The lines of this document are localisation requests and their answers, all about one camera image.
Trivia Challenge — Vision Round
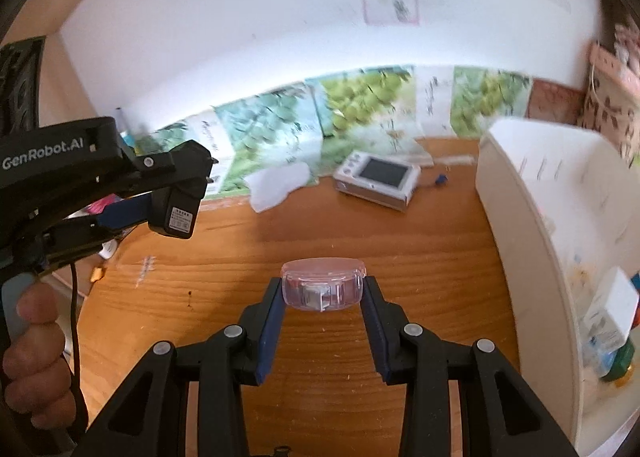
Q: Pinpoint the brown card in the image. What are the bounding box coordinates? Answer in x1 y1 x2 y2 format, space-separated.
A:
525 80 586 125

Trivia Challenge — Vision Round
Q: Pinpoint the translucent plastic box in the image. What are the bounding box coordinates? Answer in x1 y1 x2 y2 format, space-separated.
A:
242 161 311 214

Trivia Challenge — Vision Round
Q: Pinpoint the printed fabric storage box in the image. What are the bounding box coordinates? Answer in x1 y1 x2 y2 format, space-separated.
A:
577 82 640 163

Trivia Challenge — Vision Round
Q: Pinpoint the white charger adapter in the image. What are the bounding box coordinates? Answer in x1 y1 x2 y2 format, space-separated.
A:
582 267 640 353

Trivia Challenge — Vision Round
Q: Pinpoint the green bottle with gold cap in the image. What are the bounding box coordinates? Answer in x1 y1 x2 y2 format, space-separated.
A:
600 342 636 383

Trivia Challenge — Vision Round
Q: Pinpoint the colourful puzzle cube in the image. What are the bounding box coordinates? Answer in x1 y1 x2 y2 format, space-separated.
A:
629 272 640 328

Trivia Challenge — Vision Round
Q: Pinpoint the small white screen device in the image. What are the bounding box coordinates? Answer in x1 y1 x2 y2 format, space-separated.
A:
332 150 422 212

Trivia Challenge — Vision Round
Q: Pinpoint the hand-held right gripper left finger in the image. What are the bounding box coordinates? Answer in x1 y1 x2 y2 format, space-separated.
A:
87 277 287 457

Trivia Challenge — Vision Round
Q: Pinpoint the black charger adapter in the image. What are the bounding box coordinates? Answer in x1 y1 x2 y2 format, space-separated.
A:
148 157 219 240

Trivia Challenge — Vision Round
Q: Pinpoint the pink square wall sticker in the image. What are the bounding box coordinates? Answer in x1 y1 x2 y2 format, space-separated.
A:
359 0 420 27

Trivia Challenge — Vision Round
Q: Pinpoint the white plastic bin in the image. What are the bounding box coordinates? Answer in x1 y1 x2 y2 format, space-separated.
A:
475 117 640 457

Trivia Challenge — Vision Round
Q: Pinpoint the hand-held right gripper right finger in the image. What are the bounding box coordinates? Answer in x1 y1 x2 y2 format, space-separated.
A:
361 276 571 457

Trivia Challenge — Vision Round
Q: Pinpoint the rag doll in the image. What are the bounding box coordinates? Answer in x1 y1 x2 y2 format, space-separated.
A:
612 22 640 73

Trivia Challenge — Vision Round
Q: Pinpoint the person's left hand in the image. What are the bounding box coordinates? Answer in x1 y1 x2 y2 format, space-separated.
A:
2 282 90 415

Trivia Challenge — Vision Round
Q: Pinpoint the clear pink plastic case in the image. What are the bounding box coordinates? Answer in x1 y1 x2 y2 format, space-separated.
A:
280 258 367 313

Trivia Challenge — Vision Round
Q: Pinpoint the row of green tissue packs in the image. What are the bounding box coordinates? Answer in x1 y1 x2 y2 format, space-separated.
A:
120 64 533 198

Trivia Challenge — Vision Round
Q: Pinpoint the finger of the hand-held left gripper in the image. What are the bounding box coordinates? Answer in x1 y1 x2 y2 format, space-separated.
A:
134 140 217 198
50 192 156 258

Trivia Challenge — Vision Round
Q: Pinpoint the pink patterned box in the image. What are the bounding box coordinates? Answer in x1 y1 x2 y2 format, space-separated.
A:
589 41 640 88

